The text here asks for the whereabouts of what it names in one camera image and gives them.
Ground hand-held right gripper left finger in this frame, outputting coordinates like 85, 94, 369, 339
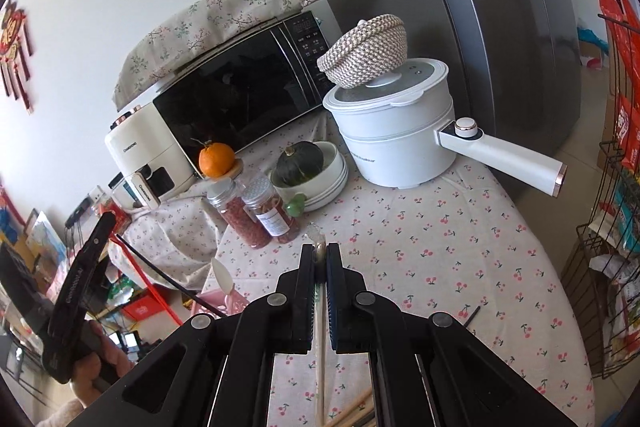
65, 244, 319, 427

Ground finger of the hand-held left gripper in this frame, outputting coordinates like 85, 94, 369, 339
74, 212, 118, 266

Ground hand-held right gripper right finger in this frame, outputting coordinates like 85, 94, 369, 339
326, 242, 581, 427

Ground pink perforated utensil holder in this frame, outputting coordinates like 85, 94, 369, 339
192, 289, 249, 320

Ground person's left hand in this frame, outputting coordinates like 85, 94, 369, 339
71, 321, 137, 409

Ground glass container black lid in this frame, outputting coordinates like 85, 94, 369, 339
108, 173, 137, 214

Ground red cardboard box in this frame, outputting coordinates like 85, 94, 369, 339
122, 292, 174, 324

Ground white plastic spoon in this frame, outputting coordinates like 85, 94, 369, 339
211, 257, 236, 304

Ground labelled jar dried berries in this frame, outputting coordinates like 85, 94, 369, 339
240, 171, 302, 244

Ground white air fryer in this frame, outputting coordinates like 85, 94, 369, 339
104, 103, 203, 214

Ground clear jar red berries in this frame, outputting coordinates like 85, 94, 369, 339
206, 178, 271, 251

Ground cherry print tablecloth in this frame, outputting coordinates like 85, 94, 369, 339
107, 107, 597, 427

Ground dark green pumpkin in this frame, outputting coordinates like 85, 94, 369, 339
276, 141, 327, 186

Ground orange fruit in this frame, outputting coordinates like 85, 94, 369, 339
198, 141, 236, 178

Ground white electric pot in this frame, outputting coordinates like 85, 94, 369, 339
322, 58, 569, 198

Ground black microwave oven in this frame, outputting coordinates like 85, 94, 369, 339
151, 9, 337, 165

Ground floral beige cloth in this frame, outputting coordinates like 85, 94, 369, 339
113, 0, 342, 112

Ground pile of paper packets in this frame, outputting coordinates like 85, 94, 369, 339
587, 252, 640, 360

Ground grey refrigerator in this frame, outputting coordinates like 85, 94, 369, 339
274, 0, 583, 208

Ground red plastic bag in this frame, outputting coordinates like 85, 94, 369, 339
593, 0, 640, 170

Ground red wall knot decoration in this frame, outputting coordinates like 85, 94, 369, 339
0, 0, 37, 114

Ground woven rope basket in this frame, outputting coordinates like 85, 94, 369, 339
316, 13, 407, 88

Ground black wire rack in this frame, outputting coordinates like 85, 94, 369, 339
560, 12, 640, 381

